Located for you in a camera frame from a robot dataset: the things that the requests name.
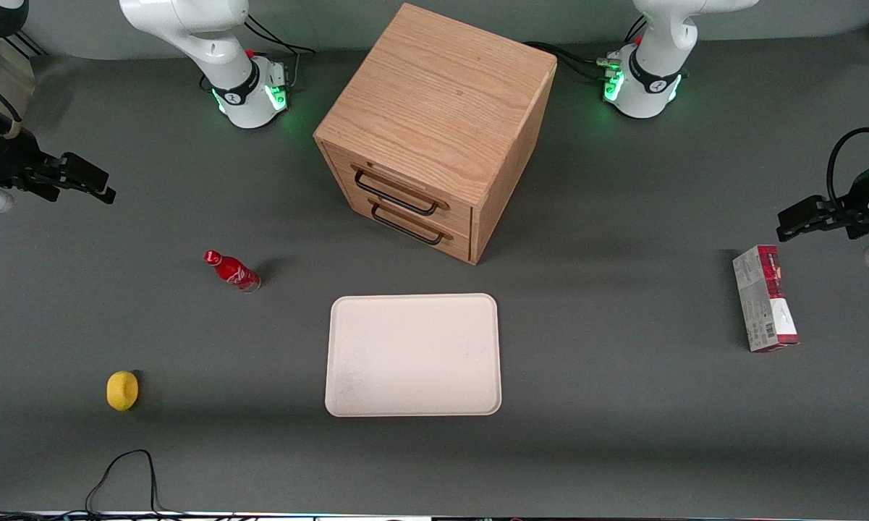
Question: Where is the black looped table cable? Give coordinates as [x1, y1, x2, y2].
[83, 449, 167, 517]

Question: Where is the beige rectangular tray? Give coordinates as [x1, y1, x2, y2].
[324, 293, 503, 418]

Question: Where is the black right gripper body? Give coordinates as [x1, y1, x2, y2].
[0, 109, 66, 192]

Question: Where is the aluminium frame rail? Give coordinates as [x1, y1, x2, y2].
[0, 32, 48, 60]

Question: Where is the yellow lemon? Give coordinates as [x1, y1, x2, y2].
[106, 370, 140, 412]

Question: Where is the grey and red carton box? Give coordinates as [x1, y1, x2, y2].
[732, 245, 801, 354]

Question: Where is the black right arm base cable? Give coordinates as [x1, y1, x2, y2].
[242, 13, 318, 93]

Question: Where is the red cola bottle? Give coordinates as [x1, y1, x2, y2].
[203, 250, 263, 294]

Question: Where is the wooden drawer cabinet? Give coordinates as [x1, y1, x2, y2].
[313, 2, 558, 266]

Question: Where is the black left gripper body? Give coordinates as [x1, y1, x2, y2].
[825, 159, 869, 241]

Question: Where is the black wire drawer handle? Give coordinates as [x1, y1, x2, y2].
[369, 197, 454, 246]
[352, 168, 451, 217]

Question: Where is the black left arm base cable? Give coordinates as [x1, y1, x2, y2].
[525, 41, 623, 82]

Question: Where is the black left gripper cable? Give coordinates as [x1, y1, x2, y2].
[826, 127, 869, 207]

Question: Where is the black arm base cable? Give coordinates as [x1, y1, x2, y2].
[242, 13, 318, 93]
[525, 41, 623, 82]

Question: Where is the wooden drawer with inside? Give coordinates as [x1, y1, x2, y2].
[320, 140, 475, 237]

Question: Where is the beige plastic container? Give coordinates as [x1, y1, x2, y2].
[0, 36, 38, 109]

